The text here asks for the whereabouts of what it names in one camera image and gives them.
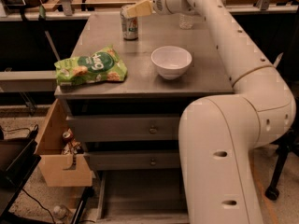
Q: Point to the top grey drawer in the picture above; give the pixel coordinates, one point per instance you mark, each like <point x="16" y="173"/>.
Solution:
<point x="118" y="128"/>

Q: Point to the bottom grey drawer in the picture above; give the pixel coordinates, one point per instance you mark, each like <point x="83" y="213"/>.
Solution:
<point x="150" y="196"/>

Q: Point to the plastic bottle on floor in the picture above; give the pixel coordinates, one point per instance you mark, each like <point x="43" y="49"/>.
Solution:
<point x="62" y="214"/>

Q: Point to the black cart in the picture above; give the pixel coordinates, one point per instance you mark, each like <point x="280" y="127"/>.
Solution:
<point x="18" y="160"/>

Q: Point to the cardboard box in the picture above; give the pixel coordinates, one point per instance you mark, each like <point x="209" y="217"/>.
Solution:
<point x="60" y="170"/>

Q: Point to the grey drawer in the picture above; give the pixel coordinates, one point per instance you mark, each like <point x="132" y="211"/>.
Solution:
<point x="118" y="128"/>
<point x="150" y="196"/>
<point x="133" y="160"/>

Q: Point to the grey drawer cabinet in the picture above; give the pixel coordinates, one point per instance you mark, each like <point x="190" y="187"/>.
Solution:
<point x="144" y="92"/>

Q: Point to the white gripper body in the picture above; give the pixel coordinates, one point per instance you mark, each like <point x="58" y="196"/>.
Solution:
<point x="162" y="3"/>

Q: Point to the middle grey drawer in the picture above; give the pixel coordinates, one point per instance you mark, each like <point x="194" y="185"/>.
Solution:
<point x="133" y="160"/>

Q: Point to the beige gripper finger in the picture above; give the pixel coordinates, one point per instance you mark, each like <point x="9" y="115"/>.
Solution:
<point x="139" y="8"/>

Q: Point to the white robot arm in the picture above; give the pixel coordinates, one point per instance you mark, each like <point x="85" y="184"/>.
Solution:
<point x="217" y="133"/>

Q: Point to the clear plastic water bottle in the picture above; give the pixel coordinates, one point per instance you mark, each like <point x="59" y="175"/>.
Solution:
<point x="186" y="21"/>

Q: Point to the black office chair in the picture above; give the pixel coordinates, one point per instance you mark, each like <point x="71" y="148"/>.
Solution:
<point x="288" y="143"/>

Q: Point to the white bowl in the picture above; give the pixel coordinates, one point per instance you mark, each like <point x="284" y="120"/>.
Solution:
<point x="171" y="62"/>

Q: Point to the green snack chip bag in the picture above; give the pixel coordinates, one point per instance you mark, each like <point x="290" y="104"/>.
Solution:
<point x="103" y="65"/>

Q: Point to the red can in box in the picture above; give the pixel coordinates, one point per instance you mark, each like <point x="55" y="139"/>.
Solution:
<point x="67" y="137"/>

